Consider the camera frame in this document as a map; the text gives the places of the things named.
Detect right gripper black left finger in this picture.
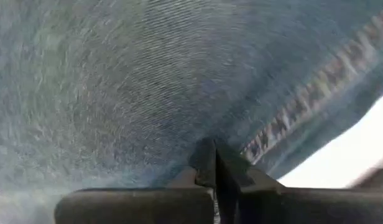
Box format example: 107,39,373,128
54,138,216,224

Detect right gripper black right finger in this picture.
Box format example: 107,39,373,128
216,139,383,224

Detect blue denim jeans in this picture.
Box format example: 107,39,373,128
0,0,383,224

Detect white table mat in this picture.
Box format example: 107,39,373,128
277,91,383,189

